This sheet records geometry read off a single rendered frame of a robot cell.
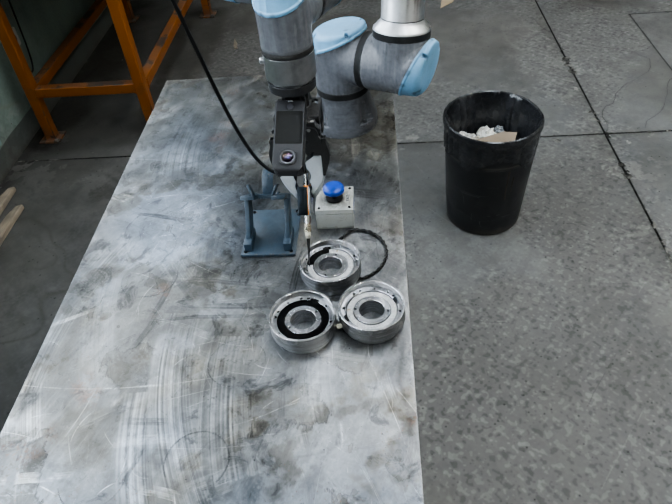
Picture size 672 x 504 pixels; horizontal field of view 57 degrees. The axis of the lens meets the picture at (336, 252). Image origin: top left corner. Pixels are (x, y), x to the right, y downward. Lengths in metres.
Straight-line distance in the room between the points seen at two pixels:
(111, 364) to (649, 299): 1.72
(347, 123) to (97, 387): 0.75
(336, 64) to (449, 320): 1.02
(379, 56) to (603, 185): 1.57
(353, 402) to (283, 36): 0.52
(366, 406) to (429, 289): 1.27
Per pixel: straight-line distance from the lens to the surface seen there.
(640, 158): 2.87
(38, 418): 1.03
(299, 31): 0.88
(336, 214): 1.14
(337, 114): 1.38
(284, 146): 0.91
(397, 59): 1.27
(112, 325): 1.10
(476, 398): 1.88
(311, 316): 0.99
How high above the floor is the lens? 1.56
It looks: 43 degrees down
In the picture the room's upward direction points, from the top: 6 degrees counter-clockwise
